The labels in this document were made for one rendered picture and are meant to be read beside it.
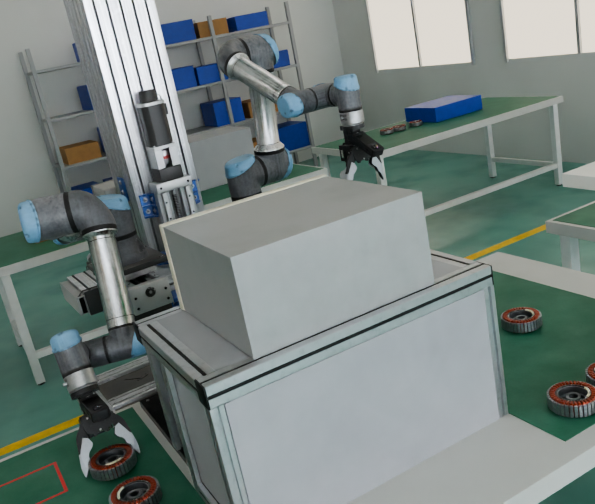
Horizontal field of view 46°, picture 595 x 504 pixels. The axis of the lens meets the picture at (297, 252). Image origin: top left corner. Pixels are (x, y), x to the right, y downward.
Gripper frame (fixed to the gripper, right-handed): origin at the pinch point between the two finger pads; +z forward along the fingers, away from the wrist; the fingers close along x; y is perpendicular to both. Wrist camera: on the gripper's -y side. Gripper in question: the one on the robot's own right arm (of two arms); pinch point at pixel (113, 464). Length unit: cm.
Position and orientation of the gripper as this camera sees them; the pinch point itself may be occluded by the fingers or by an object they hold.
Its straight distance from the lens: 183.4
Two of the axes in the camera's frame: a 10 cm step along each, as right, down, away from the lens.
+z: 4.1, 8.9, -1.8
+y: -3.2, 3.2, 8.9
